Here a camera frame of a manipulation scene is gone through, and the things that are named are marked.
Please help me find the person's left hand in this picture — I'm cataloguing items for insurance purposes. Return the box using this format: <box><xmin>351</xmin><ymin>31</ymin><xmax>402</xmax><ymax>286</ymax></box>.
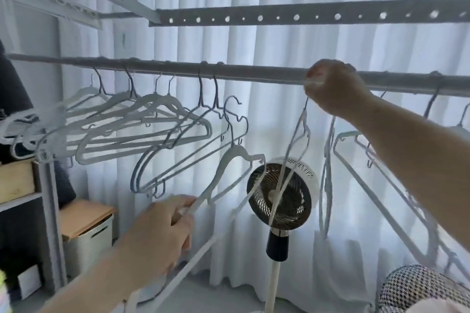
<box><xmin>124</xmin><ymin>194</ymin><xmax>198</xmax><ymax>277</ymax></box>

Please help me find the person's right hand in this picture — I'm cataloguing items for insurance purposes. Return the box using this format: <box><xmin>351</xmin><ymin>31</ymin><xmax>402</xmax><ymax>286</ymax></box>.
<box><xmin>304</xmin><ymin>59</ymin><xmax>372</xmax><ymax>123</ymax></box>

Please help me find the person's left forearm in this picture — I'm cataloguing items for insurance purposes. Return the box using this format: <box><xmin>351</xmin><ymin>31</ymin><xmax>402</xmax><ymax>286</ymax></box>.
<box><xmin>38</xmin><ymin>239</ymin><xmax>151</xmax><ymax>313</ymax></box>

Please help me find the person's right forearm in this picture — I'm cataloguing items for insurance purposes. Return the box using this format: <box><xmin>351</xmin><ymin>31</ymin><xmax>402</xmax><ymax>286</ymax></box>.
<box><xmin>352</xmin><ymin>96</ymin><xmax>470</xmax><ymax>223</ymax></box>

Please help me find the white curtain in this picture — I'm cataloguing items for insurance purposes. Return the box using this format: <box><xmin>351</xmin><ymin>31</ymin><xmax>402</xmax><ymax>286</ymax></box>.
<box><xmin>59</xmin><ymin>0</ymin><xmax>470</xmax><ymax>313</ymax></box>

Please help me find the perforated grey metal bar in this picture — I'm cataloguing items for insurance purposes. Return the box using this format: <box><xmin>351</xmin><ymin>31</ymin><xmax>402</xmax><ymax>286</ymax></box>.
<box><xmin>149</xmin><ymin>0</ymin><xmax>470</xmax><ymax>27</ymax></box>

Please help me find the wooden bin lid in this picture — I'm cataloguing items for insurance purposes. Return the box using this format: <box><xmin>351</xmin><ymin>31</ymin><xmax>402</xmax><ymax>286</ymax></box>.
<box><xmin>58</xmin><ymin>198</ymin><xmax>118</xmax><ymax>241</ymax></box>

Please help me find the blue-grey clothes hanger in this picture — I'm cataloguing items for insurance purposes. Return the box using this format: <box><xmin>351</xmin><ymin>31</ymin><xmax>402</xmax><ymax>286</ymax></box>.
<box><xmin>134</xmin><ymin>63</ymin><xmax>251</xmax><ymax>198</ymax></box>
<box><xmin>130</xmin><ymin>61</ymin><xmax>235</xmax><ymax>197</ymax></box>

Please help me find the row of white hangers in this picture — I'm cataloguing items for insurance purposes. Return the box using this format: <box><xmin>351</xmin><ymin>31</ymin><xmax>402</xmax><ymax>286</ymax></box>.
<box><xmin>0</xmin><ymin>67</ymin><xmax>214</xmax><ymax>167</ymax></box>

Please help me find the white storage bin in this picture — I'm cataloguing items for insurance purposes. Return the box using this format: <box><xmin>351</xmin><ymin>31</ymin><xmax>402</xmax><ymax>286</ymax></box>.
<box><xmin>62</xmin><ymin>213</ymin><xmax>115</xmax><ymax>281</ymax></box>

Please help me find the white standing fan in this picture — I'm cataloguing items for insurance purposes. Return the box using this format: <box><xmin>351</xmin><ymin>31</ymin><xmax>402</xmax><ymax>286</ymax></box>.
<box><xmin>247</xmin><ymin>157</ymin><xmax>319</xmax><ymax>313</ymax></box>

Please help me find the dark knitted cloth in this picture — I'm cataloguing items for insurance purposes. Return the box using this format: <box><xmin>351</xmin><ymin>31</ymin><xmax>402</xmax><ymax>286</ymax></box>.
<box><xmin>54</xmin><ymin>160</ymin><xmax>77</xmax><ymax>209</ymax></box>

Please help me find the grey shelf unit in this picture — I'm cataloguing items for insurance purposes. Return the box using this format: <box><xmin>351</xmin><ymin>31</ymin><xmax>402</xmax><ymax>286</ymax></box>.
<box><xmin>0</xmin><ymin>157</ymin><xmax>69</xmax><ymax>297</ymax></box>

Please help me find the light wooden box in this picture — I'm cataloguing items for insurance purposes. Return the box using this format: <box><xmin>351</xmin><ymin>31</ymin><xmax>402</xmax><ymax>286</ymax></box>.
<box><xmin>0</xmin><ymin>160</ymin><xmax>36</xmax><ymax>204</ymax></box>

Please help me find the white flat box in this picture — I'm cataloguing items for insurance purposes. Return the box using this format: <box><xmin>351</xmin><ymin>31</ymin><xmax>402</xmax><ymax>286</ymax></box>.
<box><xmin>16</xmin><ymin>264</ymin><xmax>43</xmax><ymax>301</ymax></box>

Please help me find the dark hanging garment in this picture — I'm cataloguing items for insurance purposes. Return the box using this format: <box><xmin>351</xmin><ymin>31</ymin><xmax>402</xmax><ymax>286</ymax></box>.
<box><xmin>0</xmin><ymin>39</ymin><xmax>34</xmax><ymax>164</ymax></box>

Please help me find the black mesh laundry basket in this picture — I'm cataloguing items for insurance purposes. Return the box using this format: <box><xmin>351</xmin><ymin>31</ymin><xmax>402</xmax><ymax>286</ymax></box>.
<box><xmin>378</xmin><ymin>264</ymin><xmax>470</xmax><ymax>313</ymax></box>

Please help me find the pink cloth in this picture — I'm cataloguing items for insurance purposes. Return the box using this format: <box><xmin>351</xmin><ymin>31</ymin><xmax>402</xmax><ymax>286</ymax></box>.
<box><xmin>413</xmin><ymin>296</ymin><xmax>470</xmax><ymax>313</ymax></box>

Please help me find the grey clothes rail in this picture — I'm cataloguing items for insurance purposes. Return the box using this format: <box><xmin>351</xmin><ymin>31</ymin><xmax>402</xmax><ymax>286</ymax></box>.
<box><xmin>5</xmin><ymin>53</ymin><xmax>470</xmax><ymax>98</ymax></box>

